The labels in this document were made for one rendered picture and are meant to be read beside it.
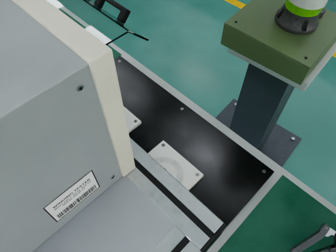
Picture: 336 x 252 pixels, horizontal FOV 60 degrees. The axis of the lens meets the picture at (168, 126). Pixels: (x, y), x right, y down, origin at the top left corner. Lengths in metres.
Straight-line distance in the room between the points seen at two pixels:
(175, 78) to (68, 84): 1.84
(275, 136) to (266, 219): 1.10
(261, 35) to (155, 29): 1.49
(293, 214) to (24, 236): 0.64
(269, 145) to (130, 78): 1.06
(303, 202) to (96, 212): 0.59
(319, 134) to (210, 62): 0.88
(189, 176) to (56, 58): 0.57
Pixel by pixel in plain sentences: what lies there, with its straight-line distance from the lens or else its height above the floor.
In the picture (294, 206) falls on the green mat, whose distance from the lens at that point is 0.83.
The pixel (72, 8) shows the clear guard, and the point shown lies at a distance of 0.78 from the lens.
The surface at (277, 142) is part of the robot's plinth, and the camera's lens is 1.83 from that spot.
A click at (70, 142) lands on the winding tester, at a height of 1.25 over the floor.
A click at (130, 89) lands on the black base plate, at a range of 0.96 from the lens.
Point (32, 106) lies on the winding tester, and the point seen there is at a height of 1.31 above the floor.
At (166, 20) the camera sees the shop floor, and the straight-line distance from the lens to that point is 2.57.
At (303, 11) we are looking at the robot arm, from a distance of 1.10.
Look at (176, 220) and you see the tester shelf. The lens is 0.37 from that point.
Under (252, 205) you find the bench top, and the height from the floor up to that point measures 0.75.
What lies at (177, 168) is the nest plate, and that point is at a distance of 0.77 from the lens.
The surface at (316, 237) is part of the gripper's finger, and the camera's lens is 0.72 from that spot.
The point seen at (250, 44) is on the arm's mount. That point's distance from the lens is 1.09.
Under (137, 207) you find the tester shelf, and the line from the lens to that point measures 0.38.
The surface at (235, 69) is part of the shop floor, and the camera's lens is 2.17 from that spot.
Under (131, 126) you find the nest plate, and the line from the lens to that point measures 0.85.
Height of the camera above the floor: 1.47
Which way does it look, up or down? 55 degrees down
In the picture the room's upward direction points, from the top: straight up
